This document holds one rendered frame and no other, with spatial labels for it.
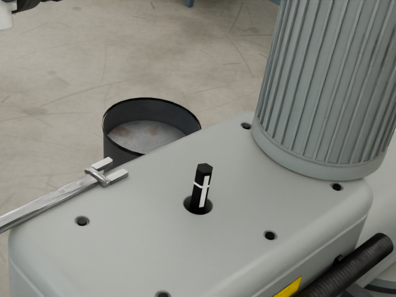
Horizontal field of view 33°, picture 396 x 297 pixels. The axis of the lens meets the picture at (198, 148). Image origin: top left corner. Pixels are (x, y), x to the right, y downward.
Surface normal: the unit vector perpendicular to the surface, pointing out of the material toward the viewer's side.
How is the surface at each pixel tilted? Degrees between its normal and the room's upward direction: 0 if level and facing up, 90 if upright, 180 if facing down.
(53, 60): 0
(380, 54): 90
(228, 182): 0
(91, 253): 0
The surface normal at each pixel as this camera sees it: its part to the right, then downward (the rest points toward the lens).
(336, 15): -0.52, 0.45
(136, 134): 0.14, -0.79
